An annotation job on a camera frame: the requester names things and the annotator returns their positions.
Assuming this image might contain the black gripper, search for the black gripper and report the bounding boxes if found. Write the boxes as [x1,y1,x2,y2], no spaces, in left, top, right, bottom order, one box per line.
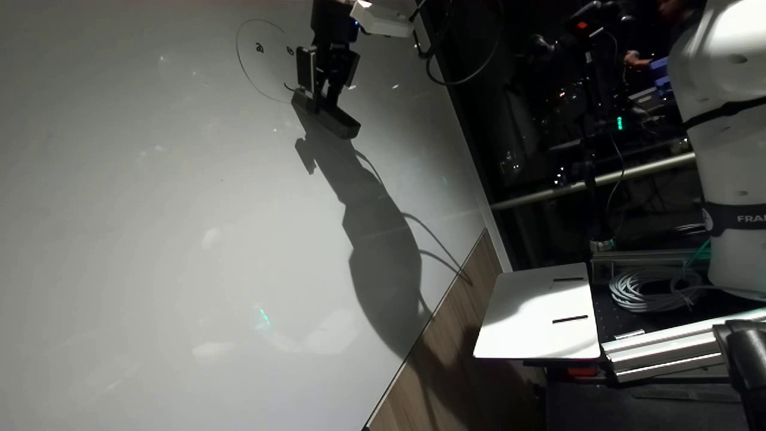
[295,0,360,110]

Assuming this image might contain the black smiley face drawing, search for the black smiley face drawing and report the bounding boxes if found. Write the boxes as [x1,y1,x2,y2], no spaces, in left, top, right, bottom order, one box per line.
[233,18,301,104]

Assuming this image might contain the large white board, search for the large white board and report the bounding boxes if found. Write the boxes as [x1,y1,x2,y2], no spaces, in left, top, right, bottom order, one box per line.
[0,0,512,431]

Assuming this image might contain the long metal bar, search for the long metal bar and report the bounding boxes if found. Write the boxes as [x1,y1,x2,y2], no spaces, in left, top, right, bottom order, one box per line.
[488,148,699,213]

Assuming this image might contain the blue lit screen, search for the blue lit screen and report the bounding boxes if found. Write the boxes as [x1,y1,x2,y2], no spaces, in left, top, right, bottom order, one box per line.
[650,56,681,101]

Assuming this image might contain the white tray shelf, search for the white tray shelf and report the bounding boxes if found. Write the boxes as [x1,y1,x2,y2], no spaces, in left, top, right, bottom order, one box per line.
[473,261,603,365]

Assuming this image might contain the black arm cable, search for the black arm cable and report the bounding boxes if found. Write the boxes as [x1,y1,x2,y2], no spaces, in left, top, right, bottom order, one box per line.
[410,0,508,88]

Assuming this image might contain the coiled grey cable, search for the coiled grey cable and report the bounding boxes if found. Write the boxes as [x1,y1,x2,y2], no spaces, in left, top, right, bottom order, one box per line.
[607,261,710,317]

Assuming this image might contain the aluminium extrusion rail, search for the aluminium extrusion rail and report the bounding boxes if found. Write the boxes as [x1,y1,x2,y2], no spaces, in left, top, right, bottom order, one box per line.
[599,317,732,384]

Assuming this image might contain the dark cylinder post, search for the dark cylinder post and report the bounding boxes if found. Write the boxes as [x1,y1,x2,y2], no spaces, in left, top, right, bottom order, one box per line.
[714,323,766,431]

